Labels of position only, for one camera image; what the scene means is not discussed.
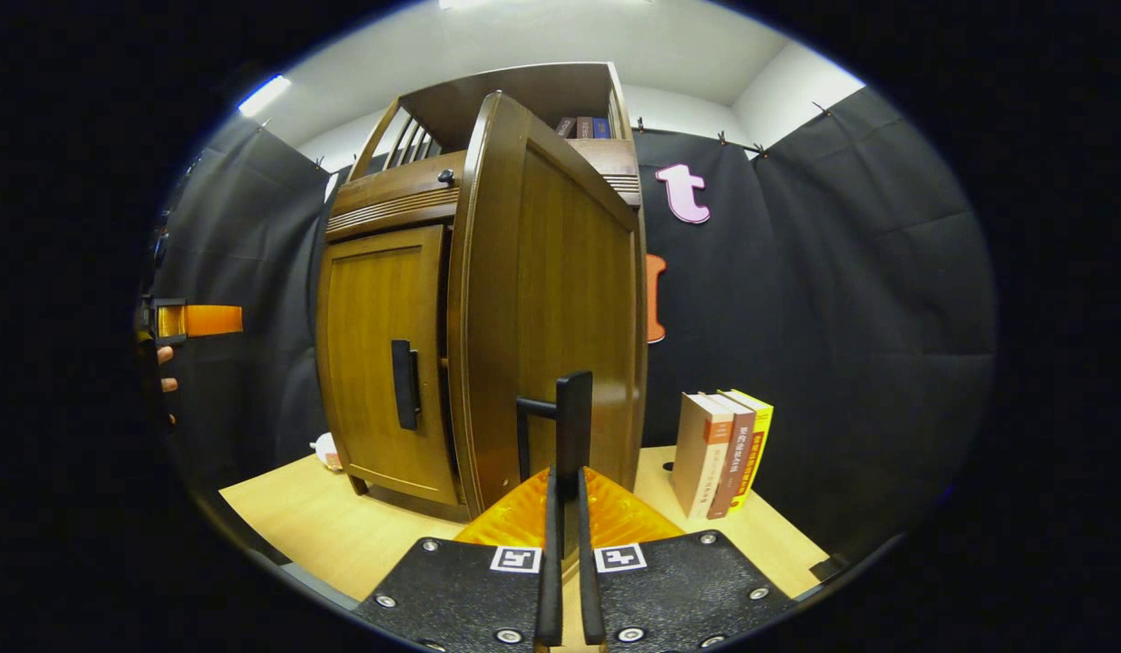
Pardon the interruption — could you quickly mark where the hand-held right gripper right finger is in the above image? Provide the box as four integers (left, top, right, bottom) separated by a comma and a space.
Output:
576, 465, 797, 649

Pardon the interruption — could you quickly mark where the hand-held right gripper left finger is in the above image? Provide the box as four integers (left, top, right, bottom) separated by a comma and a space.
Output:
355, 467, 564, 649

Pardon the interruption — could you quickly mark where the wooden cabinet door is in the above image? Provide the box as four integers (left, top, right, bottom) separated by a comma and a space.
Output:
316, 224, 462, 507
447, 89, 649, 520

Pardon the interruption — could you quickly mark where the wooden double-door shoe cabinet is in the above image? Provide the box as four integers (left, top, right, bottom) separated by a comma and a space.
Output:
316, 62, 648, 522

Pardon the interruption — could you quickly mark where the beige book with orange band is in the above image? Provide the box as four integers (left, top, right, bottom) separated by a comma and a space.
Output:
669, 392, 736, 520

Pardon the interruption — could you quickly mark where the white plush toy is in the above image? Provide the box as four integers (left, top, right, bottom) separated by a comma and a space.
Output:
309, 433, 346, 473

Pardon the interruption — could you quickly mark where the brown book with white print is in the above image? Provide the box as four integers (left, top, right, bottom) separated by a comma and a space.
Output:
706, 395, 755, 520

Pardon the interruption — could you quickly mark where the yellow book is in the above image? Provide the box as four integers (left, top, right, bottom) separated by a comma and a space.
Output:
728, 390, 775, 513

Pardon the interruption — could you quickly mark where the wooden drawer with black knob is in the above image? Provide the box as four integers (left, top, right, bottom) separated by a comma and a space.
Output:
327, 138, 640, 219

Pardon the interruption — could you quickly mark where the narrow ceiling light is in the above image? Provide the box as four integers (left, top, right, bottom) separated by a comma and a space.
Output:
237, 73, 293, 118

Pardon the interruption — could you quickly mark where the black backdrop cloth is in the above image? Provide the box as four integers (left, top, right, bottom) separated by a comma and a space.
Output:
139, 86, 999, 563

